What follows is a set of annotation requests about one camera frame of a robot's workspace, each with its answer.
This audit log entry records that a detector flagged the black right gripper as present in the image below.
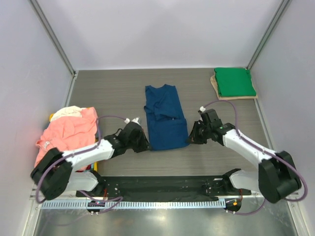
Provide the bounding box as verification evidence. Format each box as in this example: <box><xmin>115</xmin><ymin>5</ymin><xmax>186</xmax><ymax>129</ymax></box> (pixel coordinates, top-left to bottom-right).
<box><xmin>187</xmin><ymin>120</ymin><xmax>212</xmax><ymax>145</ymax></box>

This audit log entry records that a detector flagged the blue Mickey print t-shirt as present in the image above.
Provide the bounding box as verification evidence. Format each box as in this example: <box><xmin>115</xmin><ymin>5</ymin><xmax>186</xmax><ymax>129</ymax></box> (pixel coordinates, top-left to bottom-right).
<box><xmin>144</xmin><ymin>84</ymin><xmax>189</xmax><ymax>151</ymax></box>

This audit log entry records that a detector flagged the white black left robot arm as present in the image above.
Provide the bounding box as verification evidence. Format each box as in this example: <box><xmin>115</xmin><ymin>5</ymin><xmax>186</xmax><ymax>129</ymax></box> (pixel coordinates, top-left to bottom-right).
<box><xmin>31</xmin><ymin>120</ymin><xmax>152</xmax><ymax>203</ymax></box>

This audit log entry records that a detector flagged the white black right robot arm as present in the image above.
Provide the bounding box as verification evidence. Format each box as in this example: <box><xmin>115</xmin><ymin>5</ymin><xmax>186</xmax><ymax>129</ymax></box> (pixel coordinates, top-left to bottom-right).
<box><xmin>187</xmin><ymin>107</ymin><xmax>302</xmax><ymax>203</ymax></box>

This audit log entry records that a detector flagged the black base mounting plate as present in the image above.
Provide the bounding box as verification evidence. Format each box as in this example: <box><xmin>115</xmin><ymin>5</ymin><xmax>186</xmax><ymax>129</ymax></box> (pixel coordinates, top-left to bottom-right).
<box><xmin>87</xmin><ymin>176</ymin><xmax>252</xmax><ymax>202</ymax></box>

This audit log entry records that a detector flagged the yellow plastic bin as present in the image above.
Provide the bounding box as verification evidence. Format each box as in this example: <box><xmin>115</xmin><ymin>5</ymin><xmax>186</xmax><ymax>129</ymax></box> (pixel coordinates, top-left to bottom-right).
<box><xmin>48</xmin><ymin>113</ymin><xmax>99</xmax><ymax>173</ymax></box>

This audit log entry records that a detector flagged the folded beige t-shirt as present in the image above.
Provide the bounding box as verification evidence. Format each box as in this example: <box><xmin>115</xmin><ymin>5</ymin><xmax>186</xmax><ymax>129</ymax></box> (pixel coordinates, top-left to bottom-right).
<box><xmin>210</xmin><ymin>67</ymin><xmax>259</xmax><ymax>101</ymax></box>

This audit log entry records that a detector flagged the folded green t-shirt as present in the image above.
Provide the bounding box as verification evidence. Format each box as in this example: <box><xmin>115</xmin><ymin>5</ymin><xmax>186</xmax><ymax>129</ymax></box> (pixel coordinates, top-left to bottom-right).
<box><xmin>214</xmin><ymin>67</ymin><xmax>257</xmax><ymax>98</ymax></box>

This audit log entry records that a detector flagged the pink t-shirt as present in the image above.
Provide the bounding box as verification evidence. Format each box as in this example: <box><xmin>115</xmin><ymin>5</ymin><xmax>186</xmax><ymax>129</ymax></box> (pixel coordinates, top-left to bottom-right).
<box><xmin>34</xmin><ymin>107</ymin><xmax>98</xmax><ymax>166</ymax></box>

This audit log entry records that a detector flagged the cream white t-shirt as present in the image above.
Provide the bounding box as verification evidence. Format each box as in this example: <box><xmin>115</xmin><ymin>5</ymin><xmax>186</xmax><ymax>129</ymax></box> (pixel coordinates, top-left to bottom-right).
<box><xmin>49</xmin><ymin>106</ymin><xmax>84</xmax><ymax>122</ymax></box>

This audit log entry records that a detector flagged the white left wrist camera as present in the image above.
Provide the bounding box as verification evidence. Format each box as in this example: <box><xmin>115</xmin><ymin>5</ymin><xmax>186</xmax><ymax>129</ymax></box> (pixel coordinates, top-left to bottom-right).
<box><xmin>124</xmin><ymin>117</ymin><xmax>141</xmax><ymax>125</ymax></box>

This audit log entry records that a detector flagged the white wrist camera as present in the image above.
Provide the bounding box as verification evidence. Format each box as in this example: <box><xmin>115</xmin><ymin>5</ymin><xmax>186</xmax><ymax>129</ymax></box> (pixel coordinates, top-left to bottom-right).
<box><xmin>124</xmin><ymin>117</ymin><xmax>141</xmax><ymax>125</ymax></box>
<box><xmin>198</xmin><ymin>106</ymin><xmax>206</xmax><ymax>113</ymax></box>

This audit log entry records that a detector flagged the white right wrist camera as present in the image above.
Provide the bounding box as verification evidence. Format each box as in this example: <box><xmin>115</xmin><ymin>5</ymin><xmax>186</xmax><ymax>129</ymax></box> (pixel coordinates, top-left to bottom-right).
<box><xmin>198</xmin><ymin>106</ymin><xmax>206</xmax><ymax>113</ymax></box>

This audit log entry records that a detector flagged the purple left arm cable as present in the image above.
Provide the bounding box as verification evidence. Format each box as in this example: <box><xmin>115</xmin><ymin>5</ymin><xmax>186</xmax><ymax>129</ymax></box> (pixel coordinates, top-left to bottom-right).
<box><xmin>35</xmin><ymin>115</ymin><xmax>127</xmax><ymax>213</ymax></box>

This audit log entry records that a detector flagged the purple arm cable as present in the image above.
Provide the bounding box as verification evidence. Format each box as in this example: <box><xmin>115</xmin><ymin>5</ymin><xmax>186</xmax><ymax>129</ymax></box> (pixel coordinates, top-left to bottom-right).
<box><xmin>201</xmin><ymin>99</ymin><xmax>308</xmax><ymax>217</ymax></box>
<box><xmin>35</xmin><ymin>115</ymin><xmax>127</xmax><ymax>213</ymax></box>

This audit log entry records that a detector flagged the aluminium extrusion rail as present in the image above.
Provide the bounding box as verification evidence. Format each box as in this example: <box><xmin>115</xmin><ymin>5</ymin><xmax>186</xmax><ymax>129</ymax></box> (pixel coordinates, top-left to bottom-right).
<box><xmin>29</xmin><ymin>178</ymin><xmax>300</xmax><ymax>200</ymax></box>

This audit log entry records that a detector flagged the white slotted cable duct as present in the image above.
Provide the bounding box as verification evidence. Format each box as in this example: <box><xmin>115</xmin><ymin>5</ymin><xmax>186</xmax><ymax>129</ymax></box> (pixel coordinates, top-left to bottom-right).
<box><xmin>41</xmin><ymin>199</ymin><xmax>225</xmax><ymax>210</ymax></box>

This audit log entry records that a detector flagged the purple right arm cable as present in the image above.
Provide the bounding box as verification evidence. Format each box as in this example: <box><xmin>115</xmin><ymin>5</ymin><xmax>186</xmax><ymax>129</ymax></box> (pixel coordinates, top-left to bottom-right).
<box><xmin>201</xmin><ymin>99</ymin><xmax>308</xmax><ymax>217</ymax></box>

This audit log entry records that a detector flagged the right aluminium frame post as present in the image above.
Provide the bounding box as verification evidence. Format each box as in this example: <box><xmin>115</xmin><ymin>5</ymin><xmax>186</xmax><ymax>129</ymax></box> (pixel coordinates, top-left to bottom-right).
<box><xmin>246</xmin><ymin>0</ymin><xmax>291</xmax><ymax>70</ymax></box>

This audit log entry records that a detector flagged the aluminium frame post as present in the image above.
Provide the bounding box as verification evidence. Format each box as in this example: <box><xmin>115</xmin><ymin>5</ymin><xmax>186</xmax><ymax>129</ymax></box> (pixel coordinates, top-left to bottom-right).
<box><xmin>246</xmin><ymin>0</ymin><xmax>291</xmax><ymax>70</ymax></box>
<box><xmin>29</xmin><ymin>0</ymin><xmax>76</xmax><ymax>77</ymax></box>

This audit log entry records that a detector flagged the left aluminium frame post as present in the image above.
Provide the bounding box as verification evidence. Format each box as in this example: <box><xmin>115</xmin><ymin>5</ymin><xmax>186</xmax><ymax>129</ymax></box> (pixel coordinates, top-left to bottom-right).
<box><xmin>29</xmin><ymin>0</ymin><xmax>76</xmax><ymax>77</ymax></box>

